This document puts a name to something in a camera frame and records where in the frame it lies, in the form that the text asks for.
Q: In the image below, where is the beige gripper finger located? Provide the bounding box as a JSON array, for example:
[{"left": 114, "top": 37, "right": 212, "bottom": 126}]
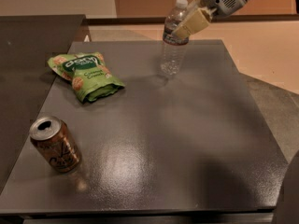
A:
[
  {"left": 187, "top": 0, "right": 203, "bottom": 16},
  {"left": 172, "top": 7, "right": 211, "bottom": 39}
]

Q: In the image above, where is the clear plastic water bottle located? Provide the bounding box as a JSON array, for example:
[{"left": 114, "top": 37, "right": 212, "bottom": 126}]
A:
[{"left": 161, "top": 0, "right": 189, "bottom": 77}]

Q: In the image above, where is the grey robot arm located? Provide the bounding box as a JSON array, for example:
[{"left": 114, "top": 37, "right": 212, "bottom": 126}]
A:
[{"left": 172, "top": 0, "right": 249, "bottom": 39}]

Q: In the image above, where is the green rice chip bag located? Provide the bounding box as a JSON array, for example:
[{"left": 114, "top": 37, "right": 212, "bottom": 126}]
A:
[{"left": 48, "top": 52, "right": 125, "bottom": 103}]

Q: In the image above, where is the orange soda can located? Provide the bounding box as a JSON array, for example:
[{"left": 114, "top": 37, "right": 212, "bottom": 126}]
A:
[{"left": 29, "top": 116, "right": 81, "bottom": 173}]

